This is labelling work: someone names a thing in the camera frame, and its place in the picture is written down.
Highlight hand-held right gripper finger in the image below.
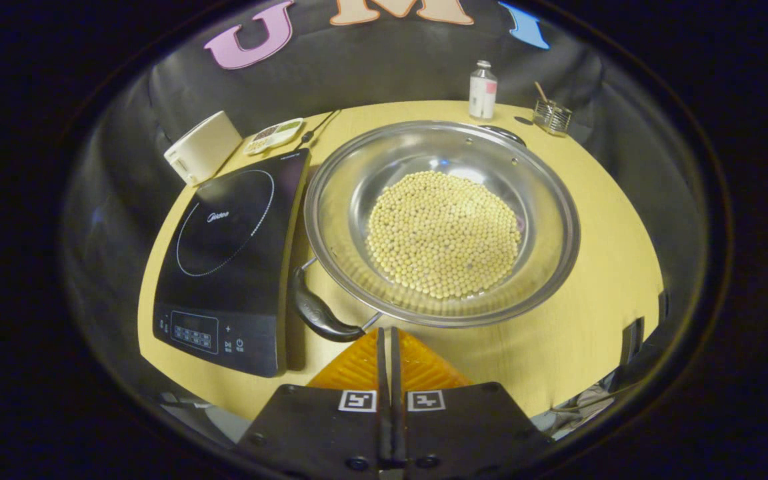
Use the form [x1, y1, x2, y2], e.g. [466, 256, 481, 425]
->
[391, 325, 553, 480]
[236, 325, 393, 480]

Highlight stainless steel pot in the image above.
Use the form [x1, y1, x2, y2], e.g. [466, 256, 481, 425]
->
[291, 120, 581, 344]

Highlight black induction cooktop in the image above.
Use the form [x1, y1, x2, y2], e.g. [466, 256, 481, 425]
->
[153, 148, 311, 379]

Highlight heap of yellow soybeans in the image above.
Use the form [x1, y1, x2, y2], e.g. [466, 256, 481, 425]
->
[365, 171, 523, 299]

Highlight white divided seasoning dish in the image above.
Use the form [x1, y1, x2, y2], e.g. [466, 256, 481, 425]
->
[244, 118, 305, 156]

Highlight white boxy appliance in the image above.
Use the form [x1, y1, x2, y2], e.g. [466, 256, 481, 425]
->
[164, 111, 243, 187]

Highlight clear bottle white label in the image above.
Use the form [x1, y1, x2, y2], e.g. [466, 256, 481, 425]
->
[469, 60, 498, 121]

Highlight dark furniture frame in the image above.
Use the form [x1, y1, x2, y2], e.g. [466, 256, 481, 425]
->
[617, 290, 670, 384]

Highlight black power cable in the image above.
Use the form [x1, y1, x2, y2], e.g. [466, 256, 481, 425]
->
[294, 110, 341, 151]

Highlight wire mesh utensil holder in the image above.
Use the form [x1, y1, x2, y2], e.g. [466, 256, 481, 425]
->
[532, 99, 573, 137]

